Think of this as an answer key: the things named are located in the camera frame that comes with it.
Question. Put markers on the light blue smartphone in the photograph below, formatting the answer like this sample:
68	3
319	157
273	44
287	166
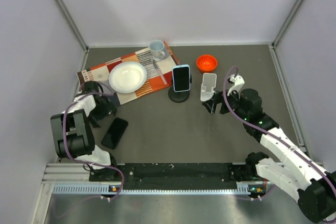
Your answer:
181	76

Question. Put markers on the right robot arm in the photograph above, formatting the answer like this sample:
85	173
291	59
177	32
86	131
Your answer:
308	184

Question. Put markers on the orange plastic bowl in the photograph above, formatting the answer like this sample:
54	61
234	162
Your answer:
206	63

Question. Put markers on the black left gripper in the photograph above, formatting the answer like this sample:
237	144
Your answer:
109	108

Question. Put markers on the light blue mug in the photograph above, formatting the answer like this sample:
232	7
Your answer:
157	50

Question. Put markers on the black round-base phone stand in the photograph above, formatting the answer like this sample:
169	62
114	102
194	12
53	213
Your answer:
179	97

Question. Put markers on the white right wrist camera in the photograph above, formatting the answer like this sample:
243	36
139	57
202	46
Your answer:
237	82

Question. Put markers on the white plastic phone stand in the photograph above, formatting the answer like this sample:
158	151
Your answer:
208	86

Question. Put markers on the patterned orange placemat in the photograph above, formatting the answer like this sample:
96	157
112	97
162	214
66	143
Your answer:
154	82

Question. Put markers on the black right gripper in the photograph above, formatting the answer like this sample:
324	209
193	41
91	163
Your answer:
218	97

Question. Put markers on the knife with pink handle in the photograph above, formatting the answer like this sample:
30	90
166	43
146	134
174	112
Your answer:
159	71

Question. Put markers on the black smartphone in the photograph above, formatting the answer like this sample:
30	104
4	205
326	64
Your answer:
114	133

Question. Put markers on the grey slotted cable duct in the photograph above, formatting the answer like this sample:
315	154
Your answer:
104	189

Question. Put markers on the white plate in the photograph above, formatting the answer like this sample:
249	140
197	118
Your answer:
127	77

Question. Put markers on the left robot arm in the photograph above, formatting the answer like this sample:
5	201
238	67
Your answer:
73	135

